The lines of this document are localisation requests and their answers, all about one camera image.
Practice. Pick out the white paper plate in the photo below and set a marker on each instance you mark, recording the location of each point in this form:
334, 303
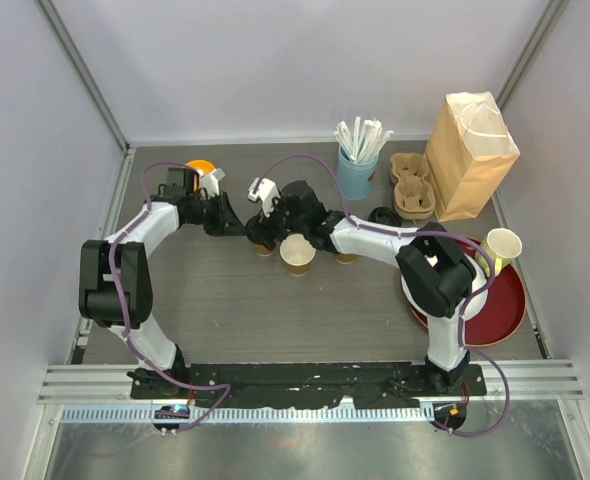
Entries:
443, 286

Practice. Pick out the orange bowl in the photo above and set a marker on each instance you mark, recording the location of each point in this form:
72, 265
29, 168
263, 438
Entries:
203, 167

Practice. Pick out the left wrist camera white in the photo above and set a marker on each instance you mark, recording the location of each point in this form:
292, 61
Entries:
209, 181

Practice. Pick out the black coffee cup lid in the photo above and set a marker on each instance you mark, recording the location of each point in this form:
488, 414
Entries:
259, 232

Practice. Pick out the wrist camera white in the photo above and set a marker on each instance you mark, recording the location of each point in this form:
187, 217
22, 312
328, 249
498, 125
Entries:
209, 181
262, 190

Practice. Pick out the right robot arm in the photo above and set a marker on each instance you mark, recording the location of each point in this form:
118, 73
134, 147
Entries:
447, 352

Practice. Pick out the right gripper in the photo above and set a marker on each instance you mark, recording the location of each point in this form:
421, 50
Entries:
279, 204

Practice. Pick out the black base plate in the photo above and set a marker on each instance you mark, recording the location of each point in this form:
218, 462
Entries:
309, 386

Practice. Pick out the black lid stack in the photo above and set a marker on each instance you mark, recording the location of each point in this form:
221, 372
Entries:
385, 216

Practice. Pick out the brown paper cup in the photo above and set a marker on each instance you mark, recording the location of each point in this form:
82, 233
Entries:
297, 254
265, 250

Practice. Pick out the aluminium front rail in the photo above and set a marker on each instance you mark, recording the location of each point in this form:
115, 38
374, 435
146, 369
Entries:
101, 394

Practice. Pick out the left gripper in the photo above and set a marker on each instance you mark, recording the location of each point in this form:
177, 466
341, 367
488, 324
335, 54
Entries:
227, 222

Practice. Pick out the stack of paper cups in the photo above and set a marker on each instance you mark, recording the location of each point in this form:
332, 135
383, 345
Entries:
346, 258

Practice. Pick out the white wrapped straws bundle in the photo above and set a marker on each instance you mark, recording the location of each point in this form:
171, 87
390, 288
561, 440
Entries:
362, 142

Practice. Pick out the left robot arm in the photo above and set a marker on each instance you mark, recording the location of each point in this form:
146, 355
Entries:
115, 286

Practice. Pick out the cardboard cup carrier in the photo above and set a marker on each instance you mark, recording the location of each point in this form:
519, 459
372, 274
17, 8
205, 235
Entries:
413, 194

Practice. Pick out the blue straw holder cup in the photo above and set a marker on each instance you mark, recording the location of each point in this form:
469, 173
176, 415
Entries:
355, 179

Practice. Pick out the brown paper bag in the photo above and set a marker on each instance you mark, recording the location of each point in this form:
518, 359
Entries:
470, 151

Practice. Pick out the yellow-green mug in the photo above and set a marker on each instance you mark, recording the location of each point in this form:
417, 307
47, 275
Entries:
502, 246

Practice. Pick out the red round tray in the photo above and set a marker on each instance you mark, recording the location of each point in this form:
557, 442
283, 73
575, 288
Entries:
503, 311

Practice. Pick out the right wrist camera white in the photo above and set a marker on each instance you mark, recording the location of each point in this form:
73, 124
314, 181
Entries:
262, 190

